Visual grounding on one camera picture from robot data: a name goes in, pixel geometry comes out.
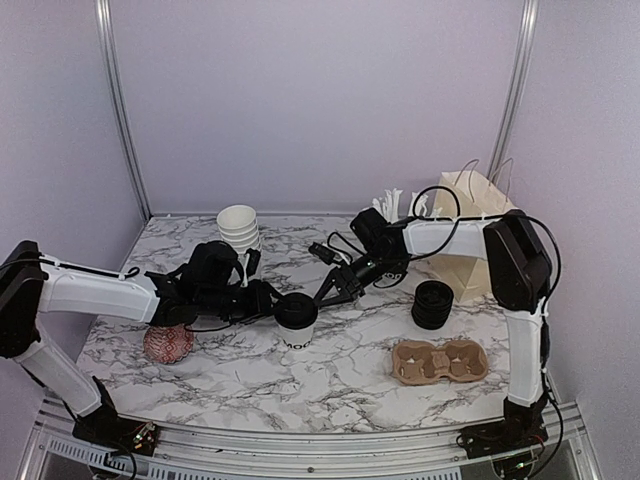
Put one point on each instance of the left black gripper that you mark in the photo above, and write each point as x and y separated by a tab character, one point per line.
261	298

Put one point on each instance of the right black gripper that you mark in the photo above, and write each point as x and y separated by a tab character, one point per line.
338	279

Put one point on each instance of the white paper coffee cup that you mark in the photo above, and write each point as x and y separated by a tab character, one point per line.
296	336

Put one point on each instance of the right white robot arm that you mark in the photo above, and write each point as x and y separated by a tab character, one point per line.
520	272

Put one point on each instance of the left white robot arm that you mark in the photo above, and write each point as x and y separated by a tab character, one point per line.
33	283

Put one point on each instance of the brown paper takeout bag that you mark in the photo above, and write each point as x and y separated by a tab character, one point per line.
473	195

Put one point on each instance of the black cup holding straws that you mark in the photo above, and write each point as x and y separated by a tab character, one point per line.
390	280

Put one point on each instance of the stack of white paper cups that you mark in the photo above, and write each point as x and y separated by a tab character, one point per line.
238	227

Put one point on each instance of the bundle of white wrapped straws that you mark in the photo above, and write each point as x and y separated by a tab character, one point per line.
389	205

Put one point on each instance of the stack of black lids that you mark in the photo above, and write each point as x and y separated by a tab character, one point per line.
432	305

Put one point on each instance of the brown cardboard cup carrier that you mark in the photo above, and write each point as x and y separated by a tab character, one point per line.
418	363

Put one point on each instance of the red geometric ceramic bowl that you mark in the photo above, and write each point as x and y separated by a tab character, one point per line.
167	345

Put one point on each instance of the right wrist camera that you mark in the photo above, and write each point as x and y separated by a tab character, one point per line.
330	255

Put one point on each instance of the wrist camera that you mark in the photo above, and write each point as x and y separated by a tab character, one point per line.
330	255
251	263

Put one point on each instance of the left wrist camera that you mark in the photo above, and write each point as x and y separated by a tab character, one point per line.
251	263

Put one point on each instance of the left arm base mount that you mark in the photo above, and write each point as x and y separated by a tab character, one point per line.
107	428

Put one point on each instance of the right aluminium frame post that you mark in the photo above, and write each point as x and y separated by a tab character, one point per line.
516	86

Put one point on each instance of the aluminium frame post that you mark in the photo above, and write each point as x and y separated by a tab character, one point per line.
516	86
109	51

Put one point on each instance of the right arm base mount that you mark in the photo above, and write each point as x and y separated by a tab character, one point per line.
520	427

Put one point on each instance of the front aluminium rail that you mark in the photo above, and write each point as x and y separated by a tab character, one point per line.
190	452

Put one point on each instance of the left aluminium frame post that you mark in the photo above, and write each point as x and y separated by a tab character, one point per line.
109	51

